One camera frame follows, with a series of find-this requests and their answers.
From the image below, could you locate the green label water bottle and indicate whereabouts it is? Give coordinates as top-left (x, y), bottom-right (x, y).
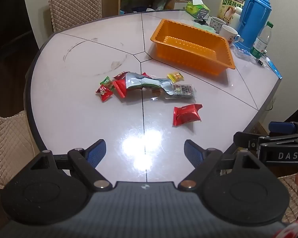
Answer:
top-left (250, 21), bottom-right (274, 60)

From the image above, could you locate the orange plastic tray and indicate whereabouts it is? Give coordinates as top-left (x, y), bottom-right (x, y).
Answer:
top-left (150, 18), bottom-right (236, 76)

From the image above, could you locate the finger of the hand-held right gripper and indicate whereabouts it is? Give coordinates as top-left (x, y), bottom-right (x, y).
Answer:
top-left (268, 121), bottom-right (298, 135)
top-left (233, 132), bottom-right (272, 152)

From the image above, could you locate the red white clothing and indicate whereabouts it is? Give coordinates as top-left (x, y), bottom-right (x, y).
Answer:
top-left (271, 218), bottom-right (298, 238)

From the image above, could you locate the green cloth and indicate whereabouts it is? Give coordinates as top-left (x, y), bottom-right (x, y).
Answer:
top-left (197, 23), bottom-right (216, 33)

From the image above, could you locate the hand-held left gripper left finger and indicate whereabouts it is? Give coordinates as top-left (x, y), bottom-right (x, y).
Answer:
top-left (25, 139), bottom-right (114, 192)

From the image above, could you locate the tall printed snack bag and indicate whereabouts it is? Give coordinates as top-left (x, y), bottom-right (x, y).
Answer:
top-left (217, 0), bottom-right (246, 23)

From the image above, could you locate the green tissue pack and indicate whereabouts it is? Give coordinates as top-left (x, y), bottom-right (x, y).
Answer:
top-left (186, 0), bottom-right (210, 18)

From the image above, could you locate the red pointed snack packet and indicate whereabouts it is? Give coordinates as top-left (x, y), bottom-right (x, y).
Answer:
top-left (112, 79), bottom-right (128, 99)

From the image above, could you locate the yellow candy packet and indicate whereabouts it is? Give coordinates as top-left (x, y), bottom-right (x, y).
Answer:
top-left (167, 72), bottom-right (184, 83)

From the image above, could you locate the large silver snack bag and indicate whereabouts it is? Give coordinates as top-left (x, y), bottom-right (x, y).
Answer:
top-left (124, 71), bottom-right (175, 96)

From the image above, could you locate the clear mini tissue pack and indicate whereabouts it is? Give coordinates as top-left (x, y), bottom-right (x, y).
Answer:
top-left (232, 43), bottom-right (257, 61)

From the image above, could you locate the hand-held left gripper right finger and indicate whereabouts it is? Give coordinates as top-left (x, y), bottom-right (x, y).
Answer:
top-left (178, 139), bottom-right (269, 191)

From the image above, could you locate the quilted beige chair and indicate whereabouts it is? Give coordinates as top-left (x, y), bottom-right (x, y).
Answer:
top-left (277, 174), bottom-right (298, 225)
top-left (0, 111), bottom-right (40, 189)
top-left (46, 0), bottom-right (103, 33)

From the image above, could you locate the red printed candy packet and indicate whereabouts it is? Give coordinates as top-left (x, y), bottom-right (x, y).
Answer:
top-left (96, 85), bottom-right (114, 102)

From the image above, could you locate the patterned white mug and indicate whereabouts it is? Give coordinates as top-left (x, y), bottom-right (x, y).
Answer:
top-left (210, 17), bottom-right (230, 34)

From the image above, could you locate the large red snack packet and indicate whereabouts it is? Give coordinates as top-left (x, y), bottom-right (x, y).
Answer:
top-left (173, 103), bottom-right (203, 127)

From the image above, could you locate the white cartoon mug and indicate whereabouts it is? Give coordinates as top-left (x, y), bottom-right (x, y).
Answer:
top-left (219, 25), bottom-right (241, 47)

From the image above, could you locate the blue white flat packet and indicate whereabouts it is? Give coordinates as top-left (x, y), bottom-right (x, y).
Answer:
top-left (261, 56), bottom-right (282, 79)

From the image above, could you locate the blue thermos jug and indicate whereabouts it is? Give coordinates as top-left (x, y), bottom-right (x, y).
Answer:
top-left (238, 0), bottom-right (273, 51)

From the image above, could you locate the clear dark snack packet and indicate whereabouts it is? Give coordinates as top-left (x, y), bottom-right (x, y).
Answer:
top-left (165, 83), bottom-right (196, 100)

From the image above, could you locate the grey phone stand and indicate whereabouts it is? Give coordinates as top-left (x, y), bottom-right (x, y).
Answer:
top-left (195, 6), bottom-right (211, 25)

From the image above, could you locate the green candy packet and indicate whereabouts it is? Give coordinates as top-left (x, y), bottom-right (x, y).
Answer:
top-left (100, 76), bottom-right (115, 90)

